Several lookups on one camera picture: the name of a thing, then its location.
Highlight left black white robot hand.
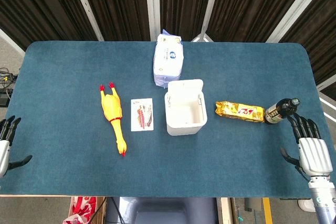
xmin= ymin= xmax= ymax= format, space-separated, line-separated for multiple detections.
xmin=0 ymin=115 xmax=33 ymax=178

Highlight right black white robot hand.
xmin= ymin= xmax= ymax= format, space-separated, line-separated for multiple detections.
xmin=280 ymin=113 xmax=334 ymax=178

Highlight white plastic box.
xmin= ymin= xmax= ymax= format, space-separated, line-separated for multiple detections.
xmin=164 ymin=79 xmax=208 ymax=136

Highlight black power box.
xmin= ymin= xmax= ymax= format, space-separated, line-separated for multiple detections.
xmin=0 ymin=88 xmax=14 ymax=108

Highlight dark glass bottle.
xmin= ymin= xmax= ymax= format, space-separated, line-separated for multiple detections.
xmin=264 ymin=98 xmax=300 ymax=125

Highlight gold snack package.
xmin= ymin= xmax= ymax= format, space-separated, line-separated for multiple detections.
xmin=215 ymin=100 xmax=266 ymax=123

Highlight red white plastic bag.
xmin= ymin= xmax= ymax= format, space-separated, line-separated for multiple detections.
xmin=62 ymin=196 xmax=98 ymax=224

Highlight yellow rubber chicken toy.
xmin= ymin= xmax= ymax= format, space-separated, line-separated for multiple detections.
xmin=99 ymin=81 xmax=128 ymax=157

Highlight white picture card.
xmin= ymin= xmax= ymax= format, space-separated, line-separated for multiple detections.
xmin=130 ymin=98 xmax=155 ymax=132

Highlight white blue tissue pack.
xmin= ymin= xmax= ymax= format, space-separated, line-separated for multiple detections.
xmin=153 ymin=29 xmax=184 ymax=88

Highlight dark brown curtain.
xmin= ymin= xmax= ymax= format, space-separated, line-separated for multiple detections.
xmin=0 ymin=0 xmax=336 ymax=101

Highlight tangled floor cables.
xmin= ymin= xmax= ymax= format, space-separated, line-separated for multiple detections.
xmin=0 ymin=67 xmax=18 ymax=89

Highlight white frame post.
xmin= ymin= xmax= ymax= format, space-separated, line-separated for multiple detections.
xmin=144 ymin=0 xmax=161 ymax=42
xmin=191 ymin=0 xmax=224 ymax=42
xmin=67 ymin=0 xmax=104 ymax=42
xmin=266 ymin=0 xmax=329 ymax=44

